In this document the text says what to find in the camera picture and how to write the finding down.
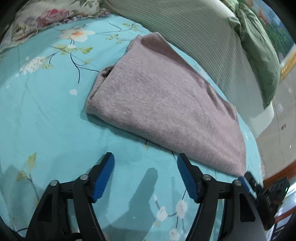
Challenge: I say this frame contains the floral print small pillow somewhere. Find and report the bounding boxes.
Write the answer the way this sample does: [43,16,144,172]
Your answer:
[1,1,110,52]

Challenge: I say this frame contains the dark green cushion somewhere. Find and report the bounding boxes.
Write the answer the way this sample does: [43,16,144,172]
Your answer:
[222,1,281,108]

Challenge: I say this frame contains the green striped pillow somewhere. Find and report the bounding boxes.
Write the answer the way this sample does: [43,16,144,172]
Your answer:
[103,0,274,137]

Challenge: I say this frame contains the mauve fleece sweater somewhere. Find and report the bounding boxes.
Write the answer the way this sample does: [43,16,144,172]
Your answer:
[85,32,246,176]

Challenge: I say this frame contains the framed landscape painting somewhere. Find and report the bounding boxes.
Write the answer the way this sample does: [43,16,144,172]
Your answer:
[245,0,295,80]

